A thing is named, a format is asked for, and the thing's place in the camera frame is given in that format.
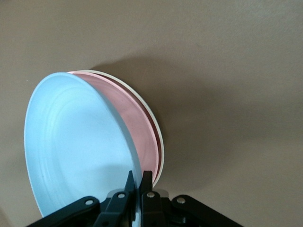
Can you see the beige plate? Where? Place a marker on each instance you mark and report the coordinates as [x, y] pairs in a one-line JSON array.
[[157, 177]]

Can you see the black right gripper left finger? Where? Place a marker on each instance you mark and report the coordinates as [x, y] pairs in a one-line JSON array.
[[118, 203]]

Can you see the light blue plate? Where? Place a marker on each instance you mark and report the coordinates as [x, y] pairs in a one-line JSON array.
[[75, 142]]

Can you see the pink plate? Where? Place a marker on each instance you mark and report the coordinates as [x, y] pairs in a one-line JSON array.
[[137, 123]]

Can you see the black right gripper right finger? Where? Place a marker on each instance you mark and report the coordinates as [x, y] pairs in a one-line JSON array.
[[151, 205]]

